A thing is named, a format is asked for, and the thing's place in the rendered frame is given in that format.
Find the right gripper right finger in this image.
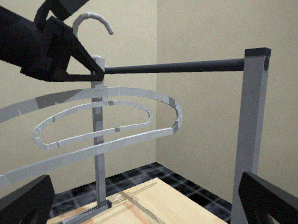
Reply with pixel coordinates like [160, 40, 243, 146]
[238, 172, 298, 224]

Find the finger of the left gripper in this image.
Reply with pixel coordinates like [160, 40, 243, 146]
[51, 33, 105, 82]
[71, 51, 94, 75]

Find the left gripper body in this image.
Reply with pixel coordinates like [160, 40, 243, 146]
[0, 0, 73, 81]

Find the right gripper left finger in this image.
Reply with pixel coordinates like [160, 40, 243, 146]
[0, 175, 55, 224]

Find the grey plastic hanger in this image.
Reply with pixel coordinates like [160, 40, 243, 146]
[32, 97, 153, 150]

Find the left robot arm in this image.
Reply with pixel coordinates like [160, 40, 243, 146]
[50, 0, 89, 21]

